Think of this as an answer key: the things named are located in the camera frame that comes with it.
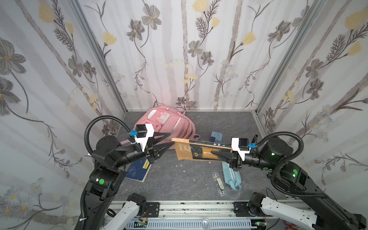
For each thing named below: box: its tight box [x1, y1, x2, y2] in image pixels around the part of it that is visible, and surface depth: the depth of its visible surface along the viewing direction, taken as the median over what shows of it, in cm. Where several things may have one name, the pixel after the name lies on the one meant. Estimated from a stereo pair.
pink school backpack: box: [136, 105, 201, 150], surface depth 106 cm
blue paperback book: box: [125, 157, 152, 183], surface depth 88 cm
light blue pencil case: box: [221, 161, 242, 191], surface depth 83 cm
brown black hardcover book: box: [171, 138, 233, 162], surface depth 52 cm
